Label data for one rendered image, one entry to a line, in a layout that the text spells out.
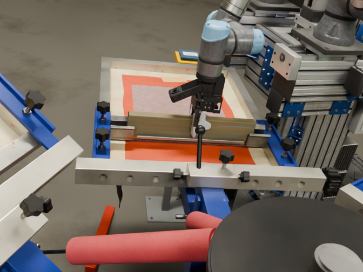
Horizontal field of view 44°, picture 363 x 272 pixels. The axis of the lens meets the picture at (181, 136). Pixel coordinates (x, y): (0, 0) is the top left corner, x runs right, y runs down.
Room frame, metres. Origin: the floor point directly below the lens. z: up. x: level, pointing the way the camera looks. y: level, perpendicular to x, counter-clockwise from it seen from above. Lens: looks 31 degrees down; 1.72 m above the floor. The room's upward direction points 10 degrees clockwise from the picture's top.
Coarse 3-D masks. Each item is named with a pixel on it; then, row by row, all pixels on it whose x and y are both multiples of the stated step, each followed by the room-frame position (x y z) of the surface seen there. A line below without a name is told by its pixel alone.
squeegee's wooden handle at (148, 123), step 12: (132, 120) 1.17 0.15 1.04; (144, 120) 1.18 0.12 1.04; (156, 120) 1.19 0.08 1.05; (168, 120) 1.19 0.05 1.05; (180, 120) 1.20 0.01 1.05; (216, 120) 1.23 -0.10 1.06; (228, 120) 1.24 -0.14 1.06; (240, 120) 1.25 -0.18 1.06; (252, 120) 1.27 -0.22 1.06; (144, 132) 1.18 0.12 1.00; (156, 132) 1.19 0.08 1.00; (168, 132) 1.20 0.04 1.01; (180, 132) 1.20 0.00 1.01; (216, 132) 1.23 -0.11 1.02; (228, 132) 1.24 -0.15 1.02; (240, 132) 1.25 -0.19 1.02; (252, 132) 1.25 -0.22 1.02
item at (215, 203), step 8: (200, 192) 0.89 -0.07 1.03; (208, 192) 0.88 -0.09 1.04; (216, 192) 0.89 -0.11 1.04; (224, 192) 0.90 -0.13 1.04; (208, 200) 0.85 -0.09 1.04; (216, 200) 0.86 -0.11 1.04; (224, 200) 0.86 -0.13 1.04; (200, 208) 0.86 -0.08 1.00; (208, 208) 0.82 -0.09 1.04; (216, 208) 0.83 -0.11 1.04; (224, 208) 0.83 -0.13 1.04; (216, 216) 0.80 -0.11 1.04; (224, 216) 0.80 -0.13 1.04
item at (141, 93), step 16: (128, 80) 1.63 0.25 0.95; (144, 80) 1.66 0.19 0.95; (160, 80) 1.68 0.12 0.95; (128, 96) 1.49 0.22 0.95; (144, 96) 1.52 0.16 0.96; (160, 96) 1.54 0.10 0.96; (160, 112) 1.41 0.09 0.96; (176, 112) 1.43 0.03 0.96; (128, 144) 1.17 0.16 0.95; (144, 144) 1.18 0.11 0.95; (160, 144) 1.20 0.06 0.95; (176, 144) 1.22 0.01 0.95; (160, 160) 1.11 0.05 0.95; (176, 160) 1.12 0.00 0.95
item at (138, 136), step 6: (138, 138) 1.16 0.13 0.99; (144, 138) 1.17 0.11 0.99; (150, 138) 1.17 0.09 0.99; (156, 138) 1.18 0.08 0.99; (162, 138) 1.18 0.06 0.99; (168, 138) 1.18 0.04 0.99; (174, 138) 1.19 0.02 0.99; (180, 138) 1.19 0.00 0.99; (186, 138) 1.20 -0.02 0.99; (192, 138) 1.20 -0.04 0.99; (204, 138) 1.22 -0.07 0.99; (210, 138) 1.22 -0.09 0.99; (216, 138) 1.23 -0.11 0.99
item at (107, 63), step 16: (112, 64) 1.72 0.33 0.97; (128, 64) 1.73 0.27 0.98; (144, 64) 1.75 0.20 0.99; (160, 64) 1.77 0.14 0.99; (176, 64) 1.80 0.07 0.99; (192, 64) 1.83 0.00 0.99; (240, 80) 1.74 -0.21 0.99; (240, 96) 1.60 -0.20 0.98; (256, 112) 1.47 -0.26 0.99; (272, 160) 1.19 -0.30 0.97
